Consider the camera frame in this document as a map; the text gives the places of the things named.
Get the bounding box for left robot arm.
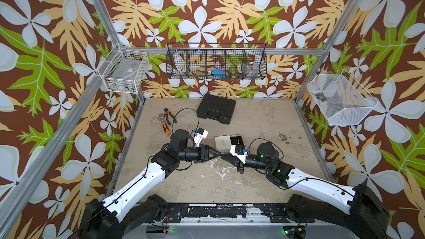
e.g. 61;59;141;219
76;129;221;239

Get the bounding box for white wire basket left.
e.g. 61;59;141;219
98;48;149;94

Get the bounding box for black plastic tool case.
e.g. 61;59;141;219
197;94;236;125

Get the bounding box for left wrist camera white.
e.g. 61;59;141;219
193;128;208;147

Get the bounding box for orange black pliers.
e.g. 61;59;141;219
164;108;177;126

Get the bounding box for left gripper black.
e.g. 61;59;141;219
177;144;220;162

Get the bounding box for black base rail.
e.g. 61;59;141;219
150;203;314;223

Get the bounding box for white drawer jewelry box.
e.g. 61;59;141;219
215;135;245;153

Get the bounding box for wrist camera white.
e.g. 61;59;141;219
230;145;248;164
193;128;208;147

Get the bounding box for orange black utility knife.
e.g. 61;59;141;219
162;122;171;137

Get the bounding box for black wire basket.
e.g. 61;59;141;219
166;43;268;80

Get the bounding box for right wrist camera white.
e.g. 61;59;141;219
230;145;248;164

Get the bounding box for blue object in basket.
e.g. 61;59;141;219
212;69;225;80

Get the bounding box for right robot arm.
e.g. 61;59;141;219
221;142;390;239

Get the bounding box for dark object in mesh basket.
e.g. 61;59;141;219
315;93;328;102

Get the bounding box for white mesh basket right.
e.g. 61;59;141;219
307;70;378;126

